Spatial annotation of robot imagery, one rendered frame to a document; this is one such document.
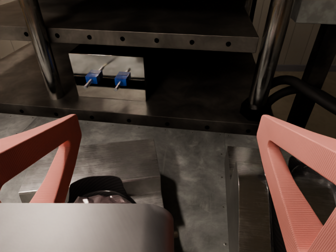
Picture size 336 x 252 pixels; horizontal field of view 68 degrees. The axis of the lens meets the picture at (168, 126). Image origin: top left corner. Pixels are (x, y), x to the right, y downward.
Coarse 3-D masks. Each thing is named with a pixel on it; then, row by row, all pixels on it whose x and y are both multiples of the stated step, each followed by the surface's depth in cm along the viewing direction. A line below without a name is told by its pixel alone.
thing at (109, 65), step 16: (80, 48) 90; (96, 48) 90; (112, 48) 91; (128, 48) 91; (144, 48) 91; (160, 48) 117; (80, 64) 89; (96, 64) 88; (112, 64) 87; (128, 64) 86; (144, 64) 87; (160, 64) 121; (80, 80) 93; (112, 80) 91; (128, 80) 90; (144, 80) 89; (96, 96) 96; (112, 96) 95; (128, 96) 94; (144, 96) 93
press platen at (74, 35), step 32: (64, 0) 121; (96, 0) 121; (128, 0) 121; (160, 0) 122; (192, 0) 122; (224, 0) 122; (0, 32) 87; (64, 32) 84; (96, 32) 82; (128, 32) 81; (160, 32) 79; (192, 32) 80; (224, 32) 80; (256, 32) 80
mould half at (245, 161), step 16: (224, 160) 66; (240, 160) 59; (256, 160) 59; (240, 176) 45; (256, 176) 45; (304, 176) 45; (240, 192) 43; (256, 192) 43; (304, 192) 42; (320, 192) 42; (240, 208) 42; (256, 208) 42; (320, 208) 41; (240, 224) 41; (256, 224) 41; (240, 240) 40; (256, 240) 39
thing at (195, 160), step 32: (0, 128) 78; (96, 128) 78; (128, 128) 78; (160, 128) 78; (160, 160) 67; (192, 160) 67; (0, 192) 58; (192, 192) 59; (224, 192) 59; (192, 224) 52; (224, 224) 52
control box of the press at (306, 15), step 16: (304, 0) 74; (320, 0) 73; (304, 16) 76; (320, 16) 75; (320, 32) 86; (320, 48) 86; (320, 64) 89; (304, 80) 95; (320, 80) 92; (304, 96) 97; (304, 112) 101
